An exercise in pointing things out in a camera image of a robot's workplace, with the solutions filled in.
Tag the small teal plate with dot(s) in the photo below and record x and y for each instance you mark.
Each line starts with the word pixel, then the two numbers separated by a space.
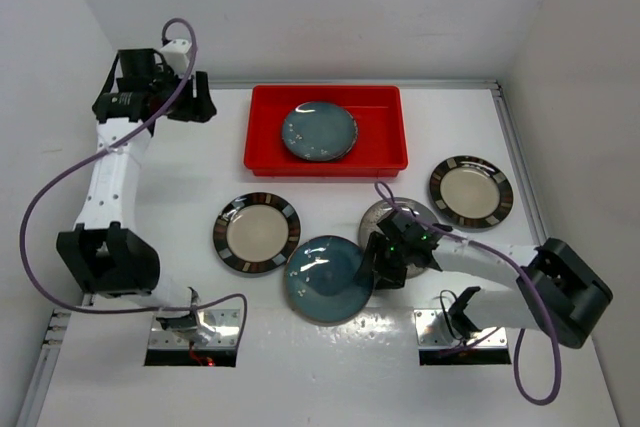
pixel 316 131

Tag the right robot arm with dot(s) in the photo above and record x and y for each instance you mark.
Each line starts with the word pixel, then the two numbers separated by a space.
pixel 548 287

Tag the blue floral plate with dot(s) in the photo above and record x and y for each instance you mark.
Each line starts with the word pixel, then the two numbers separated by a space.
pixel 353 132

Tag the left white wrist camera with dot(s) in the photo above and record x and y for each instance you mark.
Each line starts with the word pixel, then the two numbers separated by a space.
pixel 177 54

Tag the metal base plate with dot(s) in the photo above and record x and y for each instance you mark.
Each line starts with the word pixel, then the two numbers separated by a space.
pixel 432 334
pixel 220 329

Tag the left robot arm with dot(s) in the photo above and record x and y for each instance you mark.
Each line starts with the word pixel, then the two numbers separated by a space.
pixel 103 252

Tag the large teal plate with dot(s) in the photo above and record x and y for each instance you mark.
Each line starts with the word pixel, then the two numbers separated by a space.
pixel 324 281

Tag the red plastic bin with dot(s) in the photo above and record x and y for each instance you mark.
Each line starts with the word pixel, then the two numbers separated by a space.
pixel 379 152

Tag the striped rim plate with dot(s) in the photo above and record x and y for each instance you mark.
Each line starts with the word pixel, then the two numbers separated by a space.
pixel 256 233
pixel 471 192

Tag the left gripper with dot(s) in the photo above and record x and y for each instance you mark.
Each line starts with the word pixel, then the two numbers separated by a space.
pixel 200 108

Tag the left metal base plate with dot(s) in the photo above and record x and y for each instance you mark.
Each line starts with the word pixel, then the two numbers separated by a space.
pixel 220 329

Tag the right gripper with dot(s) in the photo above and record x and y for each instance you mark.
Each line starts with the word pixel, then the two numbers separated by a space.
pixel 389 278

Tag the grey reindeer plate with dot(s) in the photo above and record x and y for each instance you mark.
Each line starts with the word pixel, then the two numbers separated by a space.
pixel 379 209

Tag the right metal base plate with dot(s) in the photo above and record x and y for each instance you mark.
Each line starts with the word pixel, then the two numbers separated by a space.
pixel 432 334

